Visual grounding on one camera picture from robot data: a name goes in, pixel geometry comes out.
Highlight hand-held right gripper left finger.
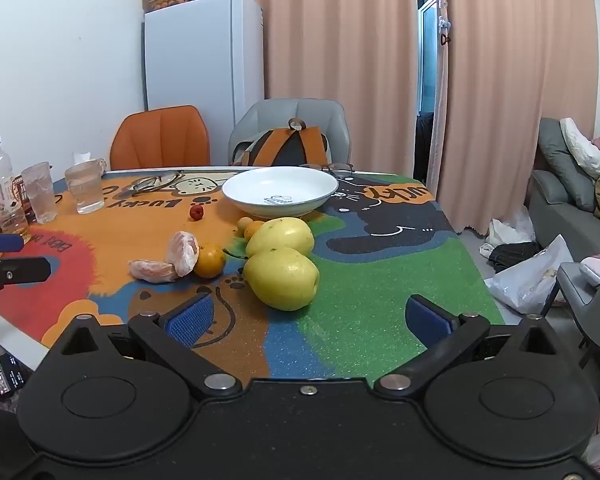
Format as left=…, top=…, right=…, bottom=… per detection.
left=54, top=293, right=242, bottom=401

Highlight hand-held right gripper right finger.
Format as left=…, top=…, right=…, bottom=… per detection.
left=374, top=294, right=564, bottom=401

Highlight peeled pomelo segment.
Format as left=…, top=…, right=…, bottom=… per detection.
left=128, top=259, right=178, bottom=284
left=166, top=231, right=200, bottom=278

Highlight orange tangerine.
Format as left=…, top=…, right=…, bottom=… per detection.
left=193, top=243, right=227, bottom=279

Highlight yellow pear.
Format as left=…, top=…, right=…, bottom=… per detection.
left=243, top=247, right=321, bottom=312
left=245, top=217, right=315, bottom=258

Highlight white ceramic bowl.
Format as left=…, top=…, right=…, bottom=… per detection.
left=222, top=166, right=339, bottom=220

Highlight colourful cartoon table mat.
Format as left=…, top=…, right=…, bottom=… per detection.
left=0, top=167, right=506, bottom=382

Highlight clear plastic bottle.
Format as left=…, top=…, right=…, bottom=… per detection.
left=0, top=135, right=31, bottom=242

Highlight ribbed glass cup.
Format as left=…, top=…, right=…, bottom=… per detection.
left=64, top=158, right=106, bottom=215
left=21, top=161, right=59, bottom=225

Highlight large white plastic bag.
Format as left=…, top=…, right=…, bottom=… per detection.
left=484, top=234, right=576, bottom=316

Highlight black clothing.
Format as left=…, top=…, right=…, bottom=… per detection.
left=489, top=241, right=544, bottom=274

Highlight small white plastic bag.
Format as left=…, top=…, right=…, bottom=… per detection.
left=479, top=204, right=537, bottom=258

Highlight grey chair with black legs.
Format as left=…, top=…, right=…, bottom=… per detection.
left=544, top=239, right=600, bottom=407

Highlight grey sofa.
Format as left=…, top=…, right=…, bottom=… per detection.
left=527, top=117, right=600, bottom=262

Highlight orange chair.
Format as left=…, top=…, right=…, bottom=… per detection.
left=109, top=105, right=212, bottom=171

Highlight orange and black backpack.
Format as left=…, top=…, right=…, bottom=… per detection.
left=232, top=118, right=331, bottom=167

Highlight white pillow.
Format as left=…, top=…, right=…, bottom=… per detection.
left=559, top=117, right=600, bottom=181

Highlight pink curtain with clips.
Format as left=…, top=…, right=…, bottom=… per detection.
left=436, top=0, right=600, bottom=234

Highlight white refrigerator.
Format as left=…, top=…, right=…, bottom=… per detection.
left=144, top=0, right=266, bottom=160

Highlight curtain clips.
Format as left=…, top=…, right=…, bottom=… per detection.
left=437, top=0, right=454, bottom=46

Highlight wide pink curtain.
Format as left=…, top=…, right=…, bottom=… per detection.
left=215, top=0, right=416, bottom=182

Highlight grey frame eyeglasses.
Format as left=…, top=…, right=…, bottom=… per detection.
left=130, top=172, right=186, bottom=194

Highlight thin black frame eyeglasses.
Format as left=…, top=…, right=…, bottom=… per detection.
left=300, top=162, right=355, bottom=177

